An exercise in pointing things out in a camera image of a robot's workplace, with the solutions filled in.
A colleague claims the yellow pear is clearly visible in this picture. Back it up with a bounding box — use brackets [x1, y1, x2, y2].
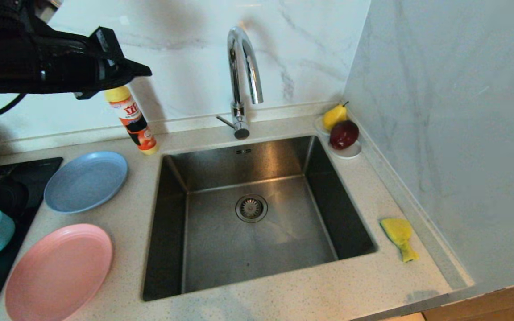
[323, 101, 350, 132]

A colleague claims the blue plastic plate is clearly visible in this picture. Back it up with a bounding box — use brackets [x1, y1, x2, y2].
[44, 151, 129, 214]

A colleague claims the dark red apple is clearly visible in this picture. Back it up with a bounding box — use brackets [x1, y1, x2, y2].
[330, 120, 360, 150]

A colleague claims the yellow green sponge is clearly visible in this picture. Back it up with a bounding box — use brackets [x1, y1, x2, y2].
[380, 218, 420, 263]

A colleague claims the wooden cabinet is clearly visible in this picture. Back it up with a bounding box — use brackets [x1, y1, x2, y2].
[422, 277, 514, 321]

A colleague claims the yellow-capped orange dish soap bottle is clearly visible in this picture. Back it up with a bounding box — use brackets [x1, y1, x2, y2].
[104, 86, 159, 156]

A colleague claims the black induction cooktop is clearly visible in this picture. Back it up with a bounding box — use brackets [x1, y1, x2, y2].
[0, 157, 63, 321]

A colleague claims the chrome gooseneck faucet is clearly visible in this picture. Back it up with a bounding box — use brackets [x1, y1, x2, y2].
[215, 25, 265, 140]

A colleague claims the stainless steel sink basin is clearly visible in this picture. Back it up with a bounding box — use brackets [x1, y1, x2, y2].
[141, 135, 379, 303]

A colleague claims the small white saucer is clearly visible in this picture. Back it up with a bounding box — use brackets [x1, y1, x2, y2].
[314, 115, 331, 136]
[328, 140, 363, 160]

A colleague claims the pink plastic plate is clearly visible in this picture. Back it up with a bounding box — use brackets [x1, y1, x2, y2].
[5, 224, 113, 321]

